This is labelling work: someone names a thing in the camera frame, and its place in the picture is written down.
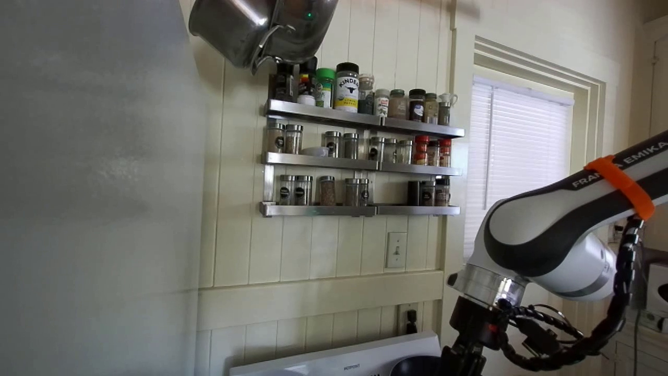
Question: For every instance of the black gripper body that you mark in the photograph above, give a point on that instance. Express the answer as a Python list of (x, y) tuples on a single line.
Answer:
[(472, 327)]

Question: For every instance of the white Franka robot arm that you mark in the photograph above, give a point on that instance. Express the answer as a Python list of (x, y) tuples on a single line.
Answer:
[(543, 231)]

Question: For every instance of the brown label spice jar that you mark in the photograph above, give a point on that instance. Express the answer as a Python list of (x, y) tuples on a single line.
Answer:
[(444, 191)]

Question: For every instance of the black cylinder bottle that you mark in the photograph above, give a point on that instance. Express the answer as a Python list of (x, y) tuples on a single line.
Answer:
[(412, 192)]

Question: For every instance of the glass spice jar black label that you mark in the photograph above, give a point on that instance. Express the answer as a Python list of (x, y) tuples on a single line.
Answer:
[(351, 191), (364, 192)]

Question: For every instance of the red cap spice bottle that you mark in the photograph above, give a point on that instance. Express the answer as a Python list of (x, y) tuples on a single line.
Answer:
[(420, 151), (445, 154)]

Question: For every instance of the small glass spice jar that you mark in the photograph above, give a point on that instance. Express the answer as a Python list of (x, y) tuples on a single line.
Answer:
[(433, 110), (366, 94), (398, 105), (391, 151), (403, 154), (433, 154), (445, 111)]

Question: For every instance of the glass spice jar steel lid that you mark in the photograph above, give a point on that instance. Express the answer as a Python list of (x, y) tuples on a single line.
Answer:
[(285, 188), (277, 137), (302, 191), (330, 144), (293, 139), (349, 146), (376, 149)]

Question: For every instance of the white label spice jar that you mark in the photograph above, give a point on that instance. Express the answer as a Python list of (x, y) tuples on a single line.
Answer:
[(381, 105)]

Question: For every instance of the large white bottle black lid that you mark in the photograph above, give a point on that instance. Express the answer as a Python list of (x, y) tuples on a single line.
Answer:
[(347, 87)]

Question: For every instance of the green lid spice bottle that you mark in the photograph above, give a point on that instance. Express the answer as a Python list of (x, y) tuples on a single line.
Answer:
[(324, 87)]

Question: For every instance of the small white red bottle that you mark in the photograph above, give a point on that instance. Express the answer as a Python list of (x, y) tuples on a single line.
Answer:
[(306, 94)]

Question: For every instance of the dark tall bottle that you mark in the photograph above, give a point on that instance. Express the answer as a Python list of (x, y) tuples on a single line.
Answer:
[(282, 82)]

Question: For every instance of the black power plug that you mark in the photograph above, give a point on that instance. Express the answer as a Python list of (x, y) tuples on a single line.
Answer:
[(409, 320)]

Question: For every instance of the black frying pan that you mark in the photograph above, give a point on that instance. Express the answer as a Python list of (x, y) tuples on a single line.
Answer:
[(419, 367)]

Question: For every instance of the white outlet plate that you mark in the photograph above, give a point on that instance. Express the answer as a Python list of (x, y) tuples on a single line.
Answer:
[(402, 327)]

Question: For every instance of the bay leaves glass jar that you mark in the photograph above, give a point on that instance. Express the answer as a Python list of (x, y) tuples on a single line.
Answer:
[(426, 192)]

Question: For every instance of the white gas stove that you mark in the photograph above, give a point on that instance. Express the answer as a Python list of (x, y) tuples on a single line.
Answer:
[(334, 362)]

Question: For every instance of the white window blind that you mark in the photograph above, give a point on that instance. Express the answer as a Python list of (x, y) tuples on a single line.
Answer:
[(518, 154)]

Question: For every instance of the glass jar round seeds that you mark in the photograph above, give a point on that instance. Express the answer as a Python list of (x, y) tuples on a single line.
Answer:
[(327, 191)]

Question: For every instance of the black label dark jar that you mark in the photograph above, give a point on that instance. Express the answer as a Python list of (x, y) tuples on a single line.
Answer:
[(415, 105)]

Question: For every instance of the hanging steel pan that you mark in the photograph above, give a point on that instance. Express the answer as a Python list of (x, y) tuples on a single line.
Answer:
[(304, 23)]

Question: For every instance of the hanging steel pot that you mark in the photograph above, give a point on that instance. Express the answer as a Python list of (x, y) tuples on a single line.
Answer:
[(233, 32)]

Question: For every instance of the white refrigerator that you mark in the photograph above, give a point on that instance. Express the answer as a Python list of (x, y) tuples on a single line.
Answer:
[(90, 194)]

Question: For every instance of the white wall switch plate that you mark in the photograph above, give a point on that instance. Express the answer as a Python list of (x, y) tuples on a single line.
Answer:
[(396, 252)]

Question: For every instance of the steel wall spice rack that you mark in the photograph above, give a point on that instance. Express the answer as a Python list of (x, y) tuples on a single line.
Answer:
[(347, 161)]

